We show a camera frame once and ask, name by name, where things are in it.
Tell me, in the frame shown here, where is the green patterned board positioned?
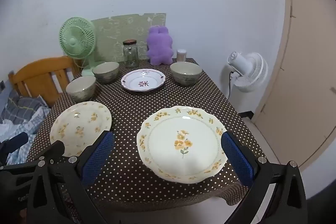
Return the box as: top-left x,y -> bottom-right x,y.
91,13 -> 167,63

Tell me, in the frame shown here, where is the wooden chair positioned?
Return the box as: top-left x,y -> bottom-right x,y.
9,55 -> 80,106

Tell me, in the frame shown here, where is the glass jar with brown lid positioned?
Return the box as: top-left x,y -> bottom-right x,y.
123,40 -> 139,68

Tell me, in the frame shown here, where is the purple plush toy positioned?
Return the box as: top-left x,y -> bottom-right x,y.
146,26 -> 174,65

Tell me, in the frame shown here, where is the grey plaid cloth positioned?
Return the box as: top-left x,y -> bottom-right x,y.
0,93 -> 50,125

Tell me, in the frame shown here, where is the grey-green ceramic bowl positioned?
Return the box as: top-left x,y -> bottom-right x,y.
92,62 -> 120,84
170,62 -> 202,86
66,75 -> 96,102

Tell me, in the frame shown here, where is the green desk fan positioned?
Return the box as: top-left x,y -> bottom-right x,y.
59,17 -> 96,77

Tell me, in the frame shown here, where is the large yellow floral plate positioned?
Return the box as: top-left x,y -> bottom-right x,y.
136,105 -> 229,184

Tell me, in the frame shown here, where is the black fan cable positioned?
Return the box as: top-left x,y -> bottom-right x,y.
227,70 -> 235,101

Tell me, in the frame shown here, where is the white plate with red pattern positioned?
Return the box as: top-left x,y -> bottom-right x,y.
121,69 -> 166,94

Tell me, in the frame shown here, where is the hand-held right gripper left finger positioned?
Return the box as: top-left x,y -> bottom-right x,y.
26,130 -> 115,224

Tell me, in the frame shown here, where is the white fan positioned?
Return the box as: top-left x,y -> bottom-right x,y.
227,51 -> 268,93

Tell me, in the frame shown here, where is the blue checked cloth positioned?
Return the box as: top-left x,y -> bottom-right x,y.
0,109 -> 50,165

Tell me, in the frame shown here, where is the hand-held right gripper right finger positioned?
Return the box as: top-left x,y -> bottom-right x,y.
221,130 -> 307,224

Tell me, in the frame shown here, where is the small yellow floral plate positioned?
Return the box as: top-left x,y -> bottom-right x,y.
50,101 -> 112,157

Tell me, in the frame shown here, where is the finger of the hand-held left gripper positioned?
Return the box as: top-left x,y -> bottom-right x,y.
0,140 -> 66,174
0,132 -> 29,155

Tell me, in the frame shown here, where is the brown polka dot tablecloth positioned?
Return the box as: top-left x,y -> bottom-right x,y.
26,57 -> 265,212

